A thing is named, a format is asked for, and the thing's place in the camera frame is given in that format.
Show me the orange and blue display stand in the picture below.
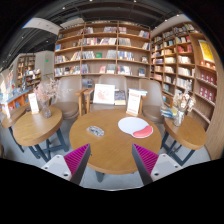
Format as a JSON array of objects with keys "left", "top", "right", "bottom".
[{"left": 0, "top": 69, "right": 31, "bottom": 118}]

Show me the blue and yellow book pile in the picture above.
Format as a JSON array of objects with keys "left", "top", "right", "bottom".
[{"left": 160, "top": 105, "right": 179, "bottom": 120}]

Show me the small white table sign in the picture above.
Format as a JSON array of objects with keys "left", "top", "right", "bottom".
[{"left": 27, "top": 92, "right": 40, "bottom": 115}]

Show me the white hanging ceiling sign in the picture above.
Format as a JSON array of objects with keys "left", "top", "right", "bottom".
[{"left": 22, "top": 17, "right": 62, "bottom": 36}]

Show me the beige chair holding framed picture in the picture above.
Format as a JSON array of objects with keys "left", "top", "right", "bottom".
[{"left": 83, "top": 74, "right": 144, "bottom": 114}]

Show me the stack of pale blue books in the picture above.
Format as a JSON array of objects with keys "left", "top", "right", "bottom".
[{"left": 128, "top": 88, "right": 148, "bottom": 98}]

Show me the white framed picture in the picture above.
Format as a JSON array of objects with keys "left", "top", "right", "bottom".
[{"left": 92, "top": 83, "right": 116, "bottom": 106}]

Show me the curved wooden bookshelf unit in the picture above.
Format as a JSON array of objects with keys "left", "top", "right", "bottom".
[{"left": 149, "top": 20, "right": 224, "bottom": 161}]

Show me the transparent computer mouse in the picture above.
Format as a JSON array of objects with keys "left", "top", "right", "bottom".
[{"left": 86, "top": 125, "right": 106, "bottom": 137}]

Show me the dark book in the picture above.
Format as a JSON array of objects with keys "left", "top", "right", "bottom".
[{"left": 114, "top": 89, "right": 127, "bottom": 106}]

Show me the white mouse pad, red wrist rest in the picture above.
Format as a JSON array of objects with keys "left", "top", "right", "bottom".
[{"left": 117, "top": 116, "right": 155, "bottom": 139}]

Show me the wide wooden bookshelf unit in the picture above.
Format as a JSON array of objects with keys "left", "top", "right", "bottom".
[{"left": 53, "top": 20, "right": 153, "bottom": 84}]

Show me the small distant bookshelf unit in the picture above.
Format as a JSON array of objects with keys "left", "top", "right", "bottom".
[{"left": 15, "top": 54, "right": 43, "bottom": 93}]

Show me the round wooden side table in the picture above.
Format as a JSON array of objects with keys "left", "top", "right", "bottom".
[
  {"left": 12, "top": 105, "right": 69, "bottom": 163},
  {"left": 160, "top": 114, "right": 208, "bottom": 167},
  {"left": 0, "top": 104, "right": 29, "bottom": 154}
]

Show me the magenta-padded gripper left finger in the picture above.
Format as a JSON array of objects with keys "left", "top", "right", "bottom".
[{"left": 41, "top": 143, "right": 92, "bottom": 186}]

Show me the glass vase with pink flowers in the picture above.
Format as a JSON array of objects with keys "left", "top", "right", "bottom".
[{"left": 33, "top": 77, "right": 64, "bottom": 119}]

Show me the glass vase with dried flowers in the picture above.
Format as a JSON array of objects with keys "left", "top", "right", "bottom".
[{"left": 172, "top": 79, "right": 197, "bottom": 128}]

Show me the white sign on wooden base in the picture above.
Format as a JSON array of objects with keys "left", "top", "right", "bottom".
[{"left": 125, "top": 88, "right": 144, "bottom": 118}]

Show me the beige wooden-armed chair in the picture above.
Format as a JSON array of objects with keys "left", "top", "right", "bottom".
[
  {"left": 53, "top": 75, "right": 88, "bottom": 120},
  {"left": 139, "top": 78, "right": 166, "bottom": 125}
]

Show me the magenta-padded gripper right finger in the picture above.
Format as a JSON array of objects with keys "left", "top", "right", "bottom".
[{"left": 131, "top": 143, "right": 184, "bottom": 186}]

